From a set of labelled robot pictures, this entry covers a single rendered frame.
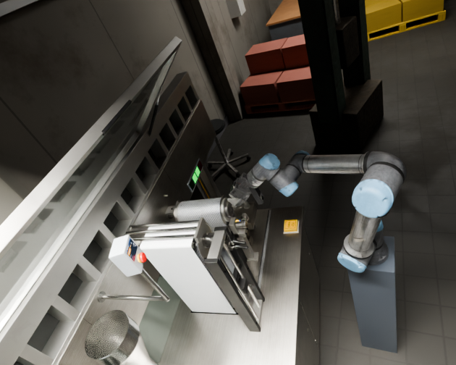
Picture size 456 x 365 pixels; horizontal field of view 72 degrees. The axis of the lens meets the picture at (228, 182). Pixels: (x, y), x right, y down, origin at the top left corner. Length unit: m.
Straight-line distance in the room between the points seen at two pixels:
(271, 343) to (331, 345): 0.98
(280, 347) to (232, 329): 0.24
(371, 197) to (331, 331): 1.55
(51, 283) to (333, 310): 1.91
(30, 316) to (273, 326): 0.94
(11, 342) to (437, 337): 2.21
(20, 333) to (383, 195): 1.13
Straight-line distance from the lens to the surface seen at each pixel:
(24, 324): 1.16
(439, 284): 2.66
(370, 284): 1.73
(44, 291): 1.18
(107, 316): 1.11
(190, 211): 1.56
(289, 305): 1.57
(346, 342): 2.44
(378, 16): 6.23
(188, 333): 1.68
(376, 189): 1.05
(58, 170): 0.74
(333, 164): 1.27
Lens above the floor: 2.27
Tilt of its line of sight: 37 degrees down
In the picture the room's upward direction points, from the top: 25 degrees counter-clockwise
